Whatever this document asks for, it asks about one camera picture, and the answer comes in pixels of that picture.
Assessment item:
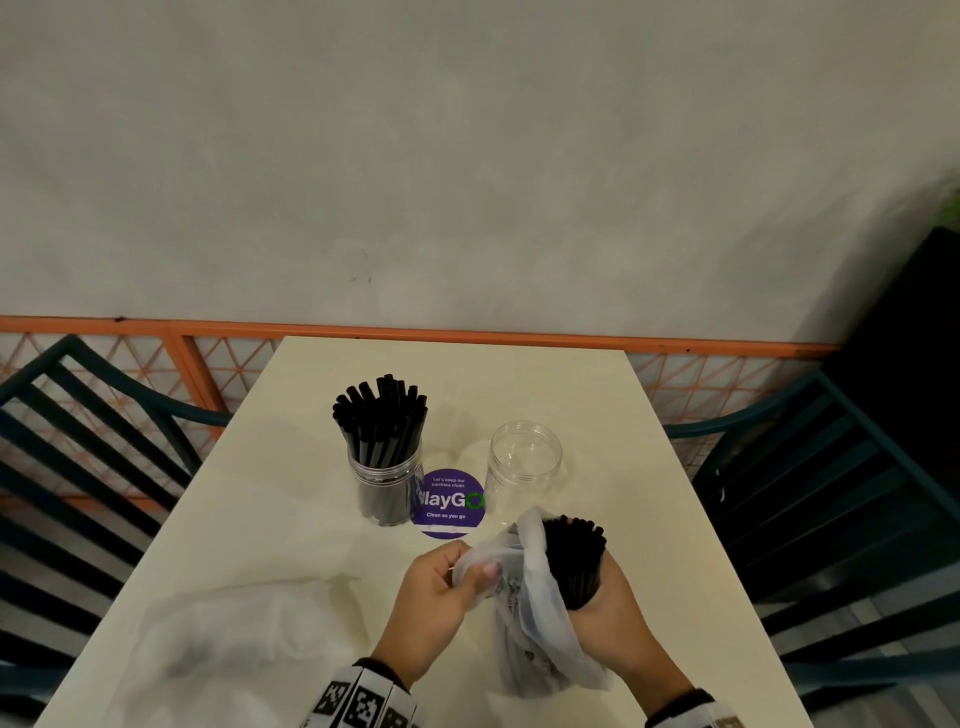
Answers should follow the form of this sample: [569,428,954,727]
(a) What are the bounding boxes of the person's left hand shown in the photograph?
[370,539,502,689]

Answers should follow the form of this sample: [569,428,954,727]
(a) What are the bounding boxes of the person's right hand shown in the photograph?
[565,549,697,716]

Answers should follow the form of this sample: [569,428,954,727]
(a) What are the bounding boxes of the clear plastic bag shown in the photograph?
[112,573,363,728]
[449,508,618,700]

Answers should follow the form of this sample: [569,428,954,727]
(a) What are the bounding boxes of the black straw bundle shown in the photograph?
[332,374,430,523]
[494,515,609,699]

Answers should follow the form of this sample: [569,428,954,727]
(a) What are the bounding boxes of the clear plastic jar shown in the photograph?
[485,421,565,530]
[346,442,427,528]

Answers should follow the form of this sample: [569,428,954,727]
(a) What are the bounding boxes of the black white marker wristband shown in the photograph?
[644,688,751,728]
[299,658,421,728]

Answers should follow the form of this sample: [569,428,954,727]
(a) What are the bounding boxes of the round purple sticker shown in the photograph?
[410,470,487,540]

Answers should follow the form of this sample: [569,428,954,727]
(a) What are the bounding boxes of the dark green slatted chair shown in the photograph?
[663,371,960,714]
[0,335,232,714]

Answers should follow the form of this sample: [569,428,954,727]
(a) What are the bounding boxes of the orange mesh fence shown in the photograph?
[0,314,841,519]

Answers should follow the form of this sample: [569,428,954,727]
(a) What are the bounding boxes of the black planter box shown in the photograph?
[821,224,960,519]

